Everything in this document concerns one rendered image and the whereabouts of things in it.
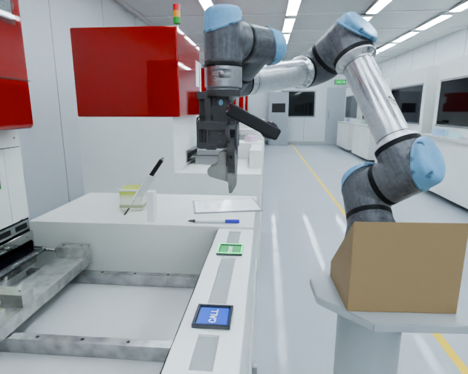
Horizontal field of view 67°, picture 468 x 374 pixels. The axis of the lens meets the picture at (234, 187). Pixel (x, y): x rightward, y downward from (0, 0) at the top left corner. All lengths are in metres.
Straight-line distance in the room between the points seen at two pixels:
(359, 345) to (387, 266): 0.24
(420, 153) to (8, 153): 1.00
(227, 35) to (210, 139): 0.19
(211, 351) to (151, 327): 0.32
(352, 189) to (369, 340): 0.38
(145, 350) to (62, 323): 0.24
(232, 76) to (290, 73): 0.34
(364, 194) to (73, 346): 0.73
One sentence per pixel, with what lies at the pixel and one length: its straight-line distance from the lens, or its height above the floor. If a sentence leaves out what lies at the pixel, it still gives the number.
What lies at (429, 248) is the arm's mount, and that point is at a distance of 0.88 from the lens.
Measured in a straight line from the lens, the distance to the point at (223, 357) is 0.49.
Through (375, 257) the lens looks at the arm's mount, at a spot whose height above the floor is 0.95.
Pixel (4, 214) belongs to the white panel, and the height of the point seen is 1.01.
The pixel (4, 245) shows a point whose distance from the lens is 1.05.
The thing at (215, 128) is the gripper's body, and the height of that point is 1.23.
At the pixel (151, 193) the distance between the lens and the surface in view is 0.97.
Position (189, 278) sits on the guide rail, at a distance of 0.93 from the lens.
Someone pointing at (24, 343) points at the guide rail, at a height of 0.84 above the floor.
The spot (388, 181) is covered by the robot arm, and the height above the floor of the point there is 1.10.
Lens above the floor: 1.27
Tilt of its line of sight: 12 degrees down
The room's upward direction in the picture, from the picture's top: straight up
